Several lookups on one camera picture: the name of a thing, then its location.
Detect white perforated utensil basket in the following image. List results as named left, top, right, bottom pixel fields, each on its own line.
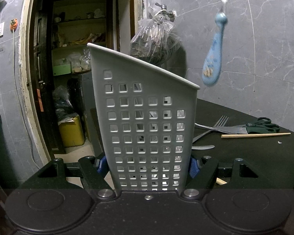
left=88, top=43, right=199, bottom=192

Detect blue handled spoon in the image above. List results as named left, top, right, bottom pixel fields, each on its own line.
left=202, top=0, right=229, bottom=87

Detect butter knife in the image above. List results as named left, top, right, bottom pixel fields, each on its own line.
left=192, top=145, right=215, bottom=151

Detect wooden chopstick long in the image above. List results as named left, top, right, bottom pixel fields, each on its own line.
left=221, top=133, right=291, bottom=139

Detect yellow container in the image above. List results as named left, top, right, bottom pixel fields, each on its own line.
left=58, top=113, right=85, bottom=147

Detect metal fork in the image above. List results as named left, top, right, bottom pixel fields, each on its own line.
left=192, top=116, right=229, bottom=143

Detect green box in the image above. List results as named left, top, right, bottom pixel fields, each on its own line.
left=52, top=64, right=71, bottom=76

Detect plastic bag of dark contents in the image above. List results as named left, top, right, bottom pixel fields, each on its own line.
left=130, top=15, right=181, bottom=66

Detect green handled scissors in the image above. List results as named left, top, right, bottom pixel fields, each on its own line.
left=245, top=117, right=280, bottom=134

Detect wall faucet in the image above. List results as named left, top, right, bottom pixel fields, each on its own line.
left=148, top=0, right=176, bottom=22

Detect orange wall hook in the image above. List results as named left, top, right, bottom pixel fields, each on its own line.
left=10, top=19, right=18, bottom=32

